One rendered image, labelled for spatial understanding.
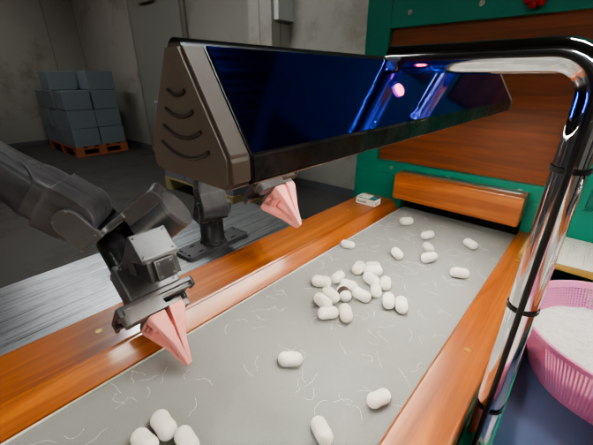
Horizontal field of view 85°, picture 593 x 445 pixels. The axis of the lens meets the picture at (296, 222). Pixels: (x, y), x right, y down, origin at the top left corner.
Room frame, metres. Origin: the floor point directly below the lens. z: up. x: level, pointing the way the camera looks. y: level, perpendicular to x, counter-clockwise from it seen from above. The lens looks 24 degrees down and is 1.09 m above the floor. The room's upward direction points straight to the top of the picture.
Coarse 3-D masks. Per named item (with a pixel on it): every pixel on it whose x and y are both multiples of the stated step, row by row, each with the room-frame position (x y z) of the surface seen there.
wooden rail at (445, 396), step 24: (504, 264) 0.54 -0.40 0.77; (504, 288) 0.47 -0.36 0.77; (480, 312) 0.40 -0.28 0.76; (504, 312) 0.40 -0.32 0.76; (456, 336) 0.35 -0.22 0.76; (480, 336) 0.35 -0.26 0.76; (456, 360) 0.31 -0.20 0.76; (480, 360) 0.31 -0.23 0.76; (432, 384) 0.27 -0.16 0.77; (456, 384) 0.27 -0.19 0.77; (480, 384) 0.28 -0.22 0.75; (408, 408) 0.24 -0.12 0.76; (432, 408) 0.24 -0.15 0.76; (456, 408) 0.24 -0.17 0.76; (408, 432) 0.22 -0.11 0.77; (432, 432) 0.22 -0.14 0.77; (456, 432) 0.22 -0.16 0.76
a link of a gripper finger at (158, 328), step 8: (176, 296) 0.39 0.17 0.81; (184, 296) 0.39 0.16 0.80; (160, 312) 0.33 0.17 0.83; (152, 320) 0.32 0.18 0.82; (160, 320) 0.32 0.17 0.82; (168, 320) 0.33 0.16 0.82; (144, 328) 0.33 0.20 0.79; (152, 328) 0.34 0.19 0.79; (160, 328) 0.31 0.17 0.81; (168, 328) 0.32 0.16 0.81; (152, 336) 0.34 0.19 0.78; (160, 336) 0.34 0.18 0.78; (168, 336) 0.31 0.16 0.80; (176, 336) 0.32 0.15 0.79; (160, 344) 0.33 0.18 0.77; (168, 344) 0.33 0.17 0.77; (176, 344) 0.31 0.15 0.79; (176, 352) 0.32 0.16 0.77; (184, 352) 0.31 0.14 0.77; (184, 360) 0.31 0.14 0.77
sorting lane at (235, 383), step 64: (320, 256) 0.62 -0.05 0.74; (384, 256) 0.62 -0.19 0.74; (448, 256) 0.62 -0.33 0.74; (256, 320) 0.41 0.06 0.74; (320, 320) 0.41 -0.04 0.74; (384, 320) 0.41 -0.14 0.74; (448, 320) 0.41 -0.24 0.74; (128, 384) 0.29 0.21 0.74; (192, 384) 0.29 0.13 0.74; (256, 384) 0.29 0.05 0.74; (320, 384) 0.29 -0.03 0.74; (384, 384) 0.29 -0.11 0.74
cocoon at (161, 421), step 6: (156, 414) 0.24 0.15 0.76; (162, 414) 0.24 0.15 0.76; (168, 414) 0.24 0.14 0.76; (150, 420) 0.24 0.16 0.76; (156, 420) 0.23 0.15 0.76; (162, 420) 0.23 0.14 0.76; (168, 420) 0.23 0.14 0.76; (174, 420) 0.24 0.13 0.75; (156, 426) 0.23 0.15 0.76; (162, 426) 0.23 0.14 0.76; (168, 426) 0.23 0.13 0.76; (174, 426) 0.23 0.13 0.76; (156, 432) 0.22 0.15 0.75; (162, 432) 0.22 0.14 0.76; (168, 432) 0.22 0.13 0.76; (174, 432) 0.23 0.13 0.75; (162, 438) 0.22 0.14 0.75; (168, 438) 0.22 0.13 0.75
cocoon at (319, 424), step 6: (312, 420) 0.24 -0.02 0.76; (318, 420) 0.23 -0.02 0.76; (324, 420) 0.24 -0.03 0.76; (312, 426) 0.23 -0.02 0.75; (318, 426) 0.23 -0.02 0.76; (324, 426) 0.23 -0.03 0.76; (318, 432) 0.22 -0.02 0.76; (324, 432) 0.22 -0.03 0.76; (330, 432) 0.22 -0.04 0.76; (318, 438) 0.22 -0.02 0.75; (324, 438) 0.22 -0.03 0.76; (330, 438) 0.22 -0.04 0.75; (324, 444) 0.21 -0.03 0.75; (330, 444) 0.22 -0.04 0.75
